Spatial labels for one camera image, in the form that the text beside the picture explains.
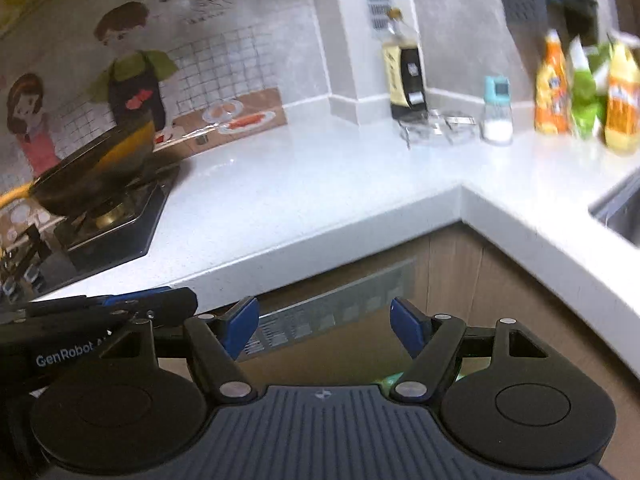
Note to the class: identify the green snack bag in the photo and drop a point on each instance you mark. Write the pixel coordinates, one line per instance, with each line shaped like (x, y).
(587, 100)

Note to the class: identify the slotted vent panel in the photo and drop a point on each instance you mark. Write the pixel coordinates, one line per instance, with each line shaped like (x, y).
(340, 305)

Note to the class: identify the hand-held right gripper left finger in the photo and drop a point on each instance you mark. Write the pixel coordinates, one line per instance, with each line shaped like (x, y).
(240, 327)

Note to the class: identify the black gas stove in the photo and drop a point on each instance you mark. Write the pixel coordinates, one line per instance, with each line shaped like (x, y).
(125, 230)

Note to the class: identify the clear glass container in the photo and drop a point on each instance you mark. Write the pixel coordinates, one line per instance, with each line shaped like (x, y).
(435, 127)

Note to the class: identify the dark sauce bottle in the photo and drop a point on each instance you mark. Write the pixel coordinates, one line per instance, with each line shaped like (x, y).
(405, 80)

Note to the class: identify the green trash bin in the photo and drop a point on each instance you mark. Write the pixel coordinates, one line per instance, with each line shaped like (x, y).
(392, 382)

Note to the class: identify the black orange hanging cloth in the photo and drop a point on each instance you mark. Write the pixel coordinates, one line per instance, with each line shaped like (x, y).
(575, 5)

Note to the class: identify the yellow snack bag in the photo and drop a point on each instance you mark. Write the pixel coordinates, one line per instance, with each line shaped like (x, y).
(622, 110)

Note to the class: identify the orange snack bag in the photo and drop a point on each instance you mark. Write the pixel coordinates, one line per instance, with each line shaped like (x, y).
(550, 95)

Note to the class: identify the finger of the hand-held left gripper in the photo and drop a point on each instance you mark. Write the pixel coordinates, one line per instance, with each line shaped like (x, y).
(170, 302)
(60, 321)

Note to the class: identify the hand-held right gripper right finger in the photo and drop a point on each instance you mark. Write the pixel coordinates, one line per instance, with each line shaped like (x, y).
(407, 327)

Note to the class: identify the blue lid seasoning jar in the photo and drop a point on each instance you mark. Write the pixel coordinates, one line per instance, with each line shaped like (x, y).
(497, 120)

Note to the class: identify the cartoon printed wall sticker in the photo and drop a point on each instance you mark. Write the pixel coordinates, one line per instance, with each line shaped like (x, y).
(225, 60)

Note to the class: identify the steel sink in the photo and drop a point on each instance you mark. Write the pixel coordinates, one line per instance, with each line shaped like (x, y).
(620, 215)

